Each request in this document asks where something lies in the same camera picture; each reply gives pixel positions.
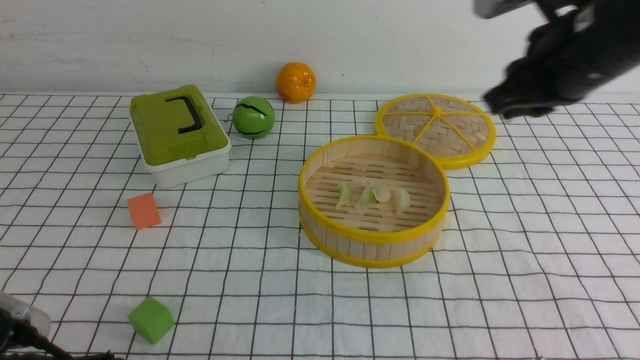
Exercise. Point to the bamboo steamer tray yellow rim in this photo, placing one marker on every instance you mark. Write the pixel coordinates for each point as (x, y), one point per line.
(377, 238)

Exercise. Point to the white grid tablecloth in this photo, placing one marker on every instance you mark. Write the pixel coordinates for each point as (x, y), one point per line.
(539, 256)

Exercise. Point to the green watermelon toy ball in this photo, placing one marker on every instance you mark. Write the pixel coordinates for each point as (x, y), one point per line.
(253, 117)

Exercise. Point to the orange foam cube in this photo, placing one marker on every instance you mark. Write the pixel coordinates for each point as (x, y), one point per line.
(143, 211)

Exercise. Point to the green dumpling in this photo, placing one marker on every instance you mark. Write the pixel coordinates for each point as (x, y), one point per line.
(366, 201)
(344, 196)

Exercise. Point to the orange toy fruit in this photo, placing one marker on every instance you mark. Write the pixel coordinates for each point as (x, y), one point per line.
(296, 82)

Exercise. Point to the pink dumpling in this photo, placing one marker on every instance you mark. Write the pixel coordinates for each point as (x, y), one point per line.
(401, 200)
(381, 193)

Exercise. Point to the bamboo steamer lid yellow rim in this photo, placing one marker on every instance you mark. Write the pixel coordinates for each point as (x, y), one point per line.
(456, 133)

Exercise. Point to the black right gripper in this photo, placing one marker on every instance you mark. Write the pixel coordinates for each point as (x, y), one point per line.
(583, 45)

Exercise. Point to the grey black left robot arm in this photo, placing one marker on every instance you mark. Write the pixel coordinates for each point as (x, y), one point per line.
(24, 331)

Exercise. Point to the green foam cube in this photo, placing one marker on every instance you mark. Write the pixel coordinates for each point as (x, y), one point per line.
(151, 319)

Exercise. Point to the green and white lunch box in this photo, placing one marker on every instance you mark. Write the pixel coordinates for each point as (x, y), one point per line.
(180, 138)

